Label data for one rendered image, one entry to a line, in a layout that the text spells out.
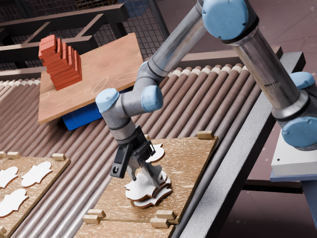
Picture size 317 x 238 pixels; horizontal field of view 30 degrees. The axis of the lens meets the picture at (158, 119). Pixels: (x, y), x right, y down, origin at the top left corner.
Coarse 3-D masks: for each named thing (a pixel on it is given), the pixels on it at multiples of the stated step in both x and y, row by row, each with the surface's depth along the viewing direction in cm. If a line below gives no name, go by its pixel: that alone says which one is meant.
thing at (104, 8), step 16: (48, 16) 364; (64, 16) 353; (80, 16) 346; (96, 16) 337; (112, 16) 335; (128, 16) 335; (0, 32) 382; (16, 32) 383; (32, 32) 375; (48, 32) 359; (80, 32) 326; (0, 48) 349; (16, 48) 339; (32, 48) 332; (80, 48) 313; (16, 64) 404
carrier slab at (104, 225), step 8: (88, 224) 196; (96, 224) 195; (104, 224) 193; (112, 224) 192; (120, 224) 190; (128, 224) 189; (136, 224) 187; (144, 224) 186; (80, 232) 195; (88, 232) 193; (96, 232) 192; (104, 232) 190; (112, 232) 188; (120, 232) 187; (128, 232) 186; (136, 232) 184; (144, 232) 183; (152, 232) 181; (160, 232) 180; (168, 232) 179
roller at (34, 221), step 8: (104, 128) 248; (104, 136) 244; (96, 144) 241; (88, 152) 238; (80, 160) 234; (72, 168) 232; (80, 168) 232; (72, 176) 229; (64, 184) 226; (56, 192) 223; (48, 200) 220; (40, 208) 218; (48, 208) 218; (40, 216) 215; (32, 224) 212; (24, 232) 210
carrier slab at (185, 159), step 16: (176, 144) 215; (192, 144) 211; (208, 144) 207; (160, 160) 211; (176, 160) 207; (192, 160) 204; (208, 160) 202; (128, 176) 210; (176, 176) 200; (192, 176) 196; (112, 192) 206; (176, 192) 193; (192, 192) 191; (96, 208) 202; (112, 208) 199; (128, 208) 195; (144, 208) 192; (160, 208) 189; (176, 208) 186
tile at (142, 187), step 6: (138, 180) 197; (144, 180) 196; (162, 180) 192; (132, 186) 196; (138, 186) 194; (144, 186) 193; (150, 186) 192; (132, 192) 193; (138, 192) 192; (144, 192) 190; (150, 192) 189; (132, 198) 190; (138, 198) 189; (144, 198) 189
